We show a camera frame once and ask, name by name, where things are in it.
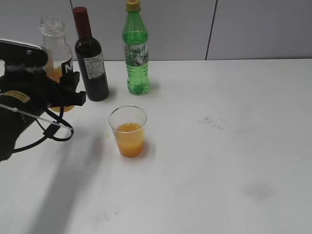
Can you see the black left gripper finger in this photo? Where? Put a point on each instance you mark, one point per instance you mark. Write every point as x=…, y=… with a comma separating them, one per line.
x=67, y=98
x=70, y=80

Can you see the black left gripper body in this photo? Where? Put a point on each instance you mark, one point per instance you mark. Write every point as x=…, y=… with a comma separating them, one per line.
x=24, y=93

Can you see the NFC orange juice bottle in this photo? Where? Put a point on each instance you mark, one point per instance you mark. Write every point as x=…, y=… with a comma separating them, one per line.
x=60, y=59

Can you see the transparent plastic cup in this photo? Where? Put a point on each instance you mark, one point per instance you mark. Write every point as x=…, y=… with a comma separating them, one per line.
x=128, y=123

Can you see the dark red wine bottle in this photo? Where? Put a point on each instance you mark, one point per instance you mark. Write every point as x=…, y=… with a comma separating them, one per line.
x=90, y=58

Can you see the green plastic soda bottle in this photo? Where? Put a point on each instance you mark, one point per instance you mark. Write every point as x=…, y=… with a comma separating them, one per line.
x=135, y=45

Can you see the silver camera on left gripper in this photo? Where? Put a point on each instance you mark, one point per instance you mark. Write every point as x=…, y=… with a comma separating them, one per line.
x=18, y=43

